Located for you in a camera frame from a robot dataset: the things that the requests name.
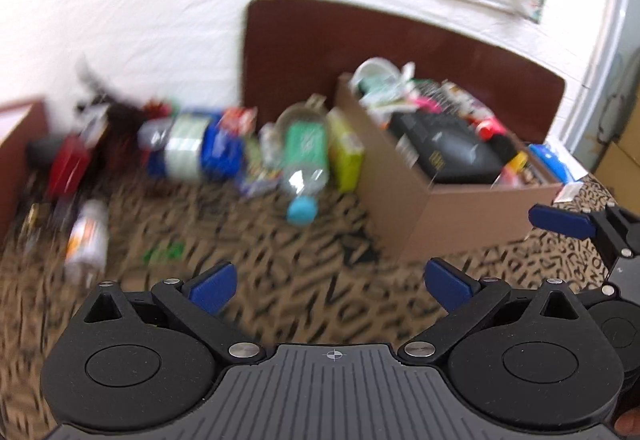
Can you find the white sachet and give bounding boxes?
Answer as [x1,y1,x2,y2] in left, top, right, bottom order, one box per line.
[239,135,281,197]

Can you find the clear bottle with blue cap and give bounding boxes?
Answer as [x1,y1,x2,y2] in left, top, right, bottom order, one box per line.
[276,102,332,227]

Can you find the yellow-green box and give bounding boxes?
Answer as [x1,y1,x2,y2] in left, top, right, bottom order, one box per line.
[326,109,366,193]

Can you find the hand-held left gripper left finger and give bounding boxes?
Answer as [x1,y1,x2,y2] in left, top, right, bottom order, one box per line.
[70,262,267,365]

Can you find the black case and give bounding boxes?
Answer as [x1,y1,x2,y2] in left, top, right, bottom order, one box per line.
[390,112,506,186]

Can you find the white door frame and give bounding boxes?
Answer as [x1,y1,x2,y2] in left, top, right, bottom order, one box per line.
[570,0,640,161]

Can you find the red-capped bottle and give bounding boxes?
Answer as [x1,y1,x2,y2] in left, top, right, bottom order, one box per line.
[470,115,506,141]

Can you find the pale tape roll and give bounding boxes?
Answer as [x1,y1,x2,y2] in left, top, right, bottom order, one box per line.
[165,115,208,181]

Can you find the brown wooden headboard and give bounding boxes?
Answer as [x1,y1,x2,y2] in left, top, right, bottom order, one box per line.
[242,0,567,146]

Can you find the white plastic bag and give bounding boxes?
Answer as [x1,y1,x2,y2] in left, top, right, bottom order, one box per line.
[350,59,416,116]

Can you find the flattened cardboard boxes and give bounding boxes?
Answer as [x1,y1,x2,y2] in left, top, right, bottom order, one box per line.
[595,120,640,216]

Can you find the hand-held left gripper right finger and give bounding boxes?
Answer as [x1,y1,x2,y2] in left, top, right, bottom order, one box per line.
[397,257,588,366]

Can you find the dark feathery item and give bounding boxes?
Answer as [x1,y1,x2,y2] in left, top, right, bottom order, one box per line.
[75,60,151,171]

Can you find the black round item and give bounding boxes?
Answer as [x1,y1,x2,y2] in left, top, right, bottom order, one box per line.
[25,137,63,171]

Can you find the white bottle with orange label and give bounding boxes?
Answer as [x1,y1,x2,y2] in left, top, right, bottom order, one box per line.
[65,200,110,281]

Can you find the letter-print brown blanket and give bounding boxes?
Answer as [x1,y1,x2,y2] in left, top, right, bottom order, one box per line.
[0,160,640,440]

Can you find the red snack packet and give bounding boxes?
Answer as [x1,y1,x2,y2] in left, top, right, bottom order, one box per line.
[220,106,258,133]

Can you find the brown wooden furniture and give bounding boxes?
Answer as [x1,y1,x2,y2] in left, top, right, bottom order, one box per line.
[0,100,48,241]

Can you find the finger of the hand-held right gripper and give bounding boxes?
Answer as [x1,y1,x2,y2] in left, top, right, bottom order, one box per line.
[529,203,640,262]

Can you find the blue flat packet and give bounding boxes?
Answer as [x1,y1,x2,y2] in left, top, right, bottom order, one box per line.
[527,143,576,186]

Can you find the brown cardboard box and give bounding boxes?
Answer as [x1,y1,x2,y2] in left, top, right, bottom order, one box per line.
[334,72,566,263]

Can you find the yellow item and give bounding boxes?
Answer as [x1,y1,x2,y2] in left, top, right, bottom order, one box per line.
[505,151,531,176]

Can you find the small white packet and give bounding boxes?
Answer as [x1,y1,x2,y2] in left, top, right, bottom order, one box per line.
[552,182,583,206]

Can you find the red box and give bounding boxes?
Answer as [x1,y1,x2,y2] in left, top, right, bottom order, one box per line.
[45,135,93,201]

